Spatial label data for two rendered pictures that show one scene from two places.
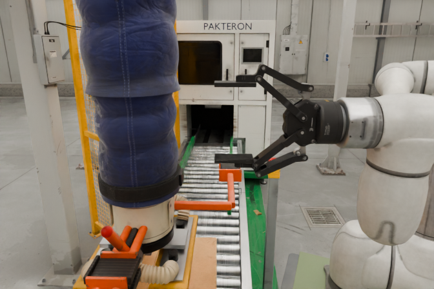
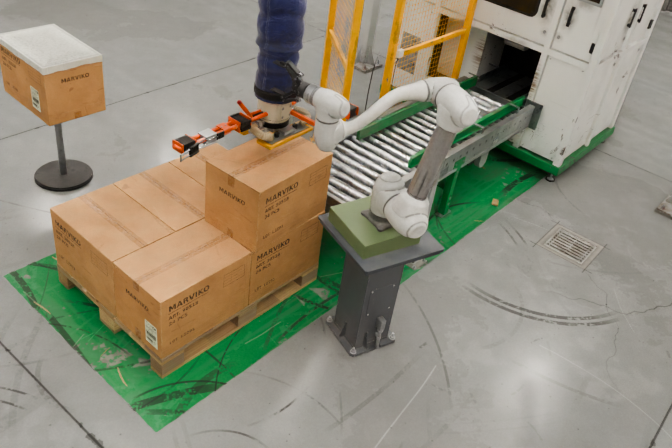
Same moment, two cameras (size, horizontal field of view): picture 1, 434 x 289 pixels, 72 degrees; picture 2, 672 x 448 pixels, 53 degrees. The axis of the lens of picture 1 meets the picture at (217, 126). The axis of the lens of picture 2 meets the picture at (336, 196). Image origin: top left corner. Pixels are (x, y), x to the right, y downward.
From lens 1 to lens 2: 276 cm
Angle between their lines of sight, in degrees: 35
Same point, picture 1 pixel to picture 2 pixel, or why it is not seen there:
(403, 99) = (323, 92)
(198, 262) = (307, 157)
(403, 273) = (389, 206)
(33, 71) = not seen: outside the picture
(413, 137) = (319, 106)
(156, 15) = (284, 16)
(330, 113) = (301, 87)
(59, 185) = not seen: hidden behind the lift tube
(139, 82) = (272, 44)
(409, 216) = (319, 137)
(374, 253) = (383, 190)
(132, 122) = (267, 60)
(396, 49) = not seen: outside the picture
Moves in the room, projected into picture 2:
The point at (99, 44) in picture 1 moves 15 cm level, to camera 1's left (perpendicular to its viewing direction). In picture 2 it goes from (260, 23) to (237, 13)
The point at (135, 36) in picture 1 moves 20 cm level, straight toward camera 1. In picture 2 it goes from (272, 24) to (251, 37)
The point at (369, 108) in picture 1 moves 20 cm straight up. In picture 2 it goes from (311, 90) to (316, 47)
